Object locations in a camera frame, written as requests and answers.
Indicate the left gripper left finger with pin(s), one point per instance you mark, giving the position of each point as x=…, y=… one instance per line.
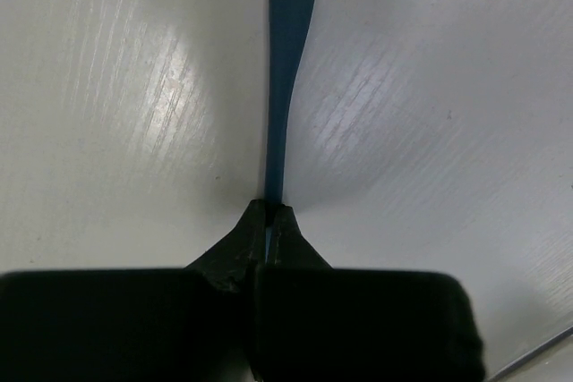
x=146, y=324

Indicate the blue plastic knife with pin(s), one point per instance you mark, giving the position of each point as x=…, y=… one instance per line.
x=289, y=23

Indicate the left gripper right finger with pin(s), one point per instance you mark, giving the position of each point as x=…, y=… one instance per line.
x=313, y=322

